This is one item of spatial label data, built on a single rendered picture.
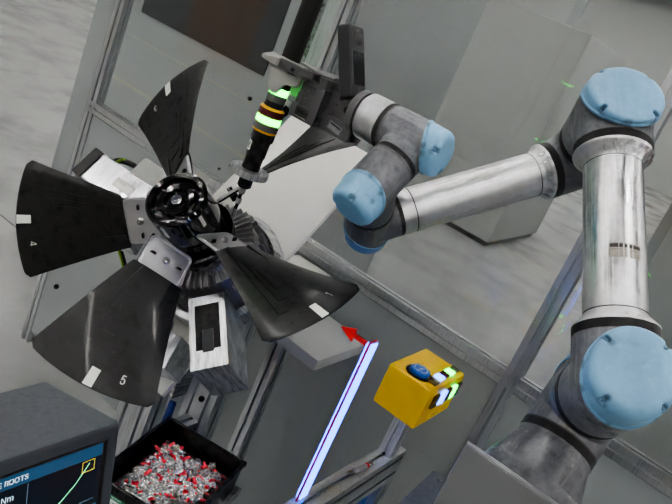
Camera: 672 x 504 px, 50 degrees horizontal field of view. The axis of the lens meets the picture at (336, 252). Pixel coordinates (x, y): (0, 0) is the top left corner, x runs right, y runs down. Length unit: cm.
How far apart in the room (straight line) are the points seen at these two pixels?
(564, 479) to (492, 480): 10
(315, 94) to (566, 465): 66
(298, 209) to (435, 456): 78
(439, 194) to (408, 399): 43
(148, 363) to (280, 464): 105
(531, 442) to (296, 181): 84
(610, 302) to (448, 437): 102
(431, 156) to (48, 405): 63
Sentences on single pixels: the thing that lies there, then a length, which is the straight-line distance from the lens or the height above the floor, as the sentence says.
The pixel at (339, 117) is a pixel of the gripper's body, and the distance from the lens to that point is 118.
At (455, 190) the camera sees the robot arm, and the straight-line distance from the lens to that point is 119.
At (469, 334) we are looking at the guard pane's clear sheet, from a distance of 189.
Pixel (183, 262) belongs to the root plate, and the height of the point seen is 111.
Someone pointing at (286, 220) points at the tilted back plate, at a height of 118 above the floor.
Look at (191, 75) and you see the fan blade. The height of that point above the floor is 140.
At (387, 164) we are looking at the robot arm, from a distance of 105.
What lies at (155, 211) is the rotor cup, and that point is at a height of 119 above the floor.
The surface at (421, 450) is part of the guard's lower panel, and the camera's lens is 202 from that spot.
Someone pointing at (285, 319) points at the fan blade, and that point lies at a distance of 118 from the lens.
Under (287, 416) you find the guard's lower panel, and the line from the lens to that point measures 223.
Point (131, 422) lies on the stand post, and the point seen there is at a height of 65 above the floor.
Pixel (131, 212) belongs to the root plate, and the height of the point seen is 115.
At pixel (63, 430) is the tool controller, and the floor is 125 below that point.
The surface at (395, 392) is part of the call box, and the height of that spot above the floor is 103.
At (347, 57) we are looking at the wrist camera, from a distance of 117.
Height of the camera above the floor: 166
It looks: 18 degrees down
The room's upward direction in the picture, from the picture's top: 23 degrees clockwise
